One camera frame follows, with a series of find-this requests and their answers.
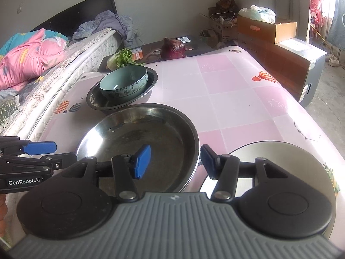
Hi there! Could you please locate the open cardboard box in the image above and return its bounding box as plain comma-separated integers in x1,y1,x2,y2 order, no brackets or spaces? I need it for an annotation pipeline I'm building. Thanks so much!
200,12,239,42

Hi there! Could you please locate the white plate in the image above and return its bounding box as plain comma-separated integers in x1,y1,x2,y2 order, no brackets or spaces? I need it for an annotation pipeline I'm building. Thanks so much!
199,141,340,238

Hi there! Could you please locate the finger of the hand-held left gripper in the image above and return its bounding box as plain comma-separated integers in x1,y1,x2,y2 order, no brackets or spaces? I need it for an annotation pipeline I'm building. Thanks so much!
0,153,78,172
0,137,58,156

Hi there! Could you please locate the pink quilt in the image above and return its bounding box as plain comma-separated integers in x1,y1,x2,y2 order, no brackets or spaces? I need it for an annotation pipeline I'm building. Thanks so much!
0,28,69,91

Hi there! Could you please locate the blue hanging cloth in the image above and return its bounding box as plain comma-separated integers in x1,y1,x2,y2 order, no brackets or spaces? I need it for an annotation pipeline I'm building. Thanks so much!
327,4,345,50

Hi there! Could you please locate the large steel basin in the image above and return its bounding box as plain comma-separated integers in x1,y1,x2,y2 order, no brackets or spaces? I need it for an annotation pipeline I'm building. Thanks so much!
76,103,200,193

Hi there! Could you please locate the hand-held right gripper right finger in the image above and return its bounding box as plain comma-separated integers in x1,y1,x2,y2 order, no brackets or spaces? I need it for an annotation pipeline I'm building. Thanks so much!
201,144,283,202

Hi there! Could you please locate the white quilted mattress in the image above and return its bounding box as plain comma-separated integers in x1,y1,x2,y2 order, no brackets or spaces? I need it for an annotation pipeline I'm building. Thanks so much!
0,30,124,138

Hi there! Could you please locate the person's left hand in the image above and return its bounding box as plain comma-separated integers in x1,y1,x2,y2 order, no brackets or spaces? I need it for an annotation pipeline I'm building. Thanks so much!
0,194,8,238

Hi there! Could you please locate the dark paper bag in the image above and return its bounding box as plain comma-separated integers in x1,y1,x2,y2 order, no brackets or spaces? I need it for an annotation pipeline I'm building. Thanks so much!
216,0,239,14

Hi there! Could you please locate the napa cabbage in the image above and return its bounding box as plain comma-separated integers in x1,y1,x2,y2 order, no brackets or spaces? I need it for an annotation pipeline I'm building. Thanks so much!
107,48,146,70

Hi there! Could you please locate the white plastic bag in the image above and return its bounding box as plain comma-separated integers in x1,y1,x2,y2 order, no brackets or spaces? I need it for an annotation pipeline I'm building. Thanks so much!
238,5,276,24

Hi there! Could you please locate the green floral pillow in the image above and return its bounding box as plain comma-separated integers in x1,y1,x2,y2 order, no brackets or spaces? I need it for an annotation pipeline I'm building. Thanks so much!
0,97,23,130

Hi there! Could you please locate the pink hanging garment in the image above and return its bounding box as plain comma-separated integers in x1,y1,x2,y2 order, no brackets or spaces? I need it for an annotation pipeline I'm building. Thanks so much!
310,0,328,27

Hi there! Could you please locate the brown cardboard box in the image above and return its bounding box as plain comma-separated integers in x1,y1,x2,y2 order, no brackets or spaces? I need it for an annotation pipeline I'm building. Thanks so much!
237,15,297,44

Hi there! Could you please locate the black headboard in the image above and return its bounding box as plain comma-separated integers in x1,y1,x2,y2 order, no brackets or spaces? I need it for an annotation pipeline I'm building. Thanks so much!
29,0,118,37

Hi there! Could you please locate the grey clothes pile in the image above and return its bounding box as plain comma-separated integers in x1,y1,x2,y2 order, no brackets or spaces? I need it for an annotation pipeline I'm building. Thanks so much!
71,11,134,46

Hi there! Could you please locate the teal ceramic bowl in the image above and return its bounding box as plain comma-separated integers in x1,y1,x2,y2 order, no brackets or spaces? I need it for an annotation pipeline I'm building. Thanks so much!
99,66,148,103

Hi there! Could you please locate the steel bowl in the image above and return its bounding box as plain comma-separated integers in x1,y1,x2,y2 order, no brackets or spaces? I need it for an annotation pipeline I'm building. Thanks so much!
86,67,158,111

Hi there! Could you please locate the pink checked tablecloth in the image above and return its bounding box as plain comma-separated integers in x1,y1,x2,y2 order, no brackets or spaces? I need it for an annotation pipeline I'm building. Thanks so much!
5,46,345,249

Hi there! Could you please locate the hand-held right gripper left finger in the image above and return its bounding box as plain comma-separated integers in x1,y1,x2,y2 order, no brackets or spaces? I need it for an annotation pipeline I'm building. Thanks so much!
65,144,151,201

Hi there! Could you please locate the purple onion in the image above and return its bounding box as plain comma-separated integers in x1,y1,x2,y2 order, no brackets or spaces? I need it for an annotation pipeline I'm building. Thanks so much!
160,38,187,60

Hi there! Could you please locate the large cardboard box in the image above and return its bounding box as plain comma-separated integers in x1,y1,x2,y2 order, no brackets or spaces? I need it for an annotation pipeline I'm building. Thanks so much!
238,38,327,108

